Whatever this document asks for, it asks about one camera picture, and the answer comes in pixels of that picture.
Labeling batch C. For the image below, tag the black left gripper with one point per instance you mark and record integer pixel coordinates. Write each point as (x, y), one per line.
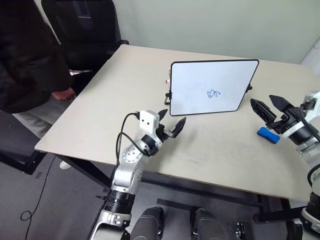
(163, 132)

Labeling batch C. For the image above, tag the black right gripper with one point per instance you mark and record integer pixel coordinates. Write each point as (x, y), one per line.
(285, 120)

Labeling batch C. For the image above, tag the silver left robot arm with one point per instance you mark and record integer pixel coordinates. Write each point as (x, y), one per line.
(127, 162)

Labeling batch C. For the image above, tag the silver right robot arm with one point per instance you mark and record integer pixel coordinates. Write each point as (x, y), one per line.
(308, 150)

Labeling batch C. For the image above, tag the blue eraser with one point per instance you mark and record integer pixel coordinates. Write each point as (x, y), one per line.
(268, 135)

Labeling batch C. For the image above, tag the bystander bare hand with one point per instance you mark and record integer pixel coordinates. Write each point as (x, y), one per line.
(63, 94)

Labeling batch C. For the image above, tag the black whiteboard stand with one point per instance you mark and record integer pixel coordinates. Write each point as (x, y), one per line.
(168, 98)

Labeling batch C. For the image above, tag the white marker with red cap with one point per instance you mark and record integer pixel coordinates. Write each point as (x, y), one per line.
(168, 80)

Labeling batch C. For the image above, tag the black-framed whiteboard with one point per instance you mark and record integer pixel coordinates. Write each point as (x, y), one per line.
(212, 87)

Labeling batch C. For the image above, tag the dark rounded shape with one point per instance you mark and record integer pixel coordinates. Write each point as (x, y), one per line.
(147, 223)
(207, 225)

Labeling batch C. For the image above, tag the white shoe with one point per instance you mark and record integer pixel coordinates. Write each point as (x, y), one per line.
(65, 165)

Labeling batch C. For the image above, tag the black office chair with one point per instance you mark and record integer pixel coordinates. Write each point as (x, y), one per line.
(85, 32)

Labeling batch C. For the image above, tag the person in dark jacket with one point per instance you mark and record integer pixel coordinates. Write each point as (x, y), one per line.
(27, 62)

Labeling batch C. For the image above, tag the black low platform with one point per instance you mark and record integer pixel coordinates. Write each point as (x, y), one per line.
(17, 145)

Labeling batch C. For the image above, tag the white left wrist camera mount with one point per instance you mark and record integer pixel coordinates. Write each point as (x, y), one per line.
(147, 121)

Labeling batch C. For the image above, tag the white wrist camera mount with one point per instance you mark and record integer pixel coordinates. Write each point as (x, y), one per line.
(312, 100)
(147, 121)

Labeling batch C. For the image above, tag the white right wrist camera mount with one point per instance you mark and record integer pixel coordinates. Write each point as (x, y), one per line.
(312, 100)

